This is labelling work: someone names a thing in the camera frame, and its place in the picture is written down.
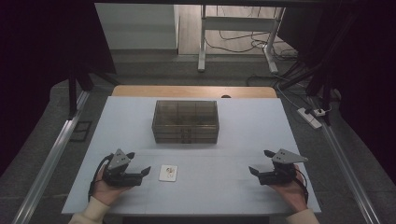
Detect smoky transparent drawer box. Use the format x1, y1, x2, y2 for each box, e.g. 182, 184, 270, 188
151, 99, 220, 145

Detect person's right hand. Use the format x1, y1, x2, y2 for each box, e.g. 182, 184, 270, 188
269, 164, 309, 214

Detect white table board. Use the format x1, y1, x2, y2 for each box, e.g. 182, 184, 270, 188
61, 95, 322, 217

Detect white desk frame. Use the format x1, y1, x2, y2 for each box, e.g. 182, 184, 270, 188
197, 4, 286, 75

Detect aluminium floor rail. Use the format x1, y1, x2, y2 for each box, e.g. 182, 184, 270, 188
11, 90, 92, 224
306, 96, 382, 224

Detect person's left hand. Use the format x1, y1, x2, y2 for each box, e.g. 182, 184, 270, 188
92, 164, 132, 206

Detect black floor cables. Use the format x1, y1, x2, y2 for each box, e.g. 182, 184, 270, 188
204, 29, 300, 62

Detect white partition panel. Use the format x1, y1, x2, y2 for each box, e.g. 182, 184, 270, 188
94, 3, 180, 50

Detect black curtain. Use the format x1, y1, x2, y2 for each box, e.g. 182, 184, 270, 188
276, 0, 396, 185
0, 0, 118, 178

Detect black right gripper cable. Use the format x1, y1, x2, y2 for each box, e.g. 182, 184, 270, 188
292, 173, 310, 206

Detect white power strip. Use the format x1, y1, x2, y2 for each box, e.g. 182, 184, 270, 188
296, 107, 323, 130

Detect wooden table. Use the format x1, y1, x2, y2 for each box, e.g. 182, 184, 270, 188
111, 85, 278, 99

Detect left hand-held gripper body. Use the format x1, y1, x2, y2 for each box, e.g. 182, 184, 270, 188
102, 148, 144, 188

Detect black metal stand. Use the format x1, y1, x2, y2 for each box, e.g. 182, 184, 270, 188
68, 66, 120, 118
279, 62, 334, 125

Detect white earring card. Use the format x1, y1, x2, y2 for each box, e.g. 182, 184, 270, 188
158, 164, 178, 183

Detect white plug adapter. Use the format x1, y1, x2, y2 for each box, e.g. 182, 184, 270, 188
312, 106, 332, 118

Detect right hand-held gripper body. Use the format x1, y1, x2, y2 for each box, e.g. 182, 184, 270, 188
257, 148, 309, 187

